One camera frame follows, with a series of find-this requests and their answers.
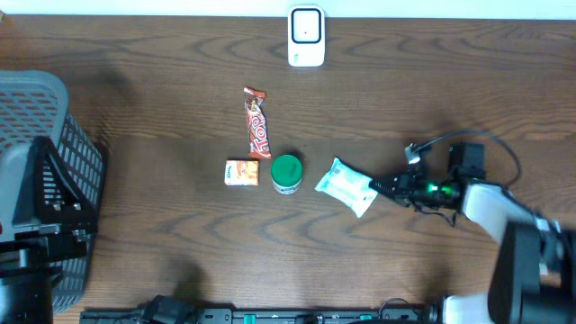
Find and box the white wet wipes pack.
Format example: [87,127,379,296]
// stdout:
[315,157,378,218]

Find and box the green lid jar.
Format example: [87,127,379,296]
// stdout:
[271,154,303,194]

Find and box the orange chocolate bar wrapper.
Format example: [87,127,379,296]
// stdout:
[244,87,272,159]

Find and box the orange snack box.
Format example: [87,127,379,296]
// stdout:
[224,160,259,186]

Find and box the grey plastic basket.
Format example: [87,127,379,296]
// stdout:
[1,70,106,314]

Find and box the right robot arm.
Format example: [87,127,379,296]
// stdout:
[388,171,575,323]

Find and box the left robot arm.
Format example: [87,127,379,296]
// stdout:
[1,137,383,323]

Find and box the white barcode scanner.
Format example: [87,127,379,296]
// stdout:
[287,4,326,68]

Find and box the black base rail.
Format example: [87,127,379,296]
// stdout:
[79,308,425,324]

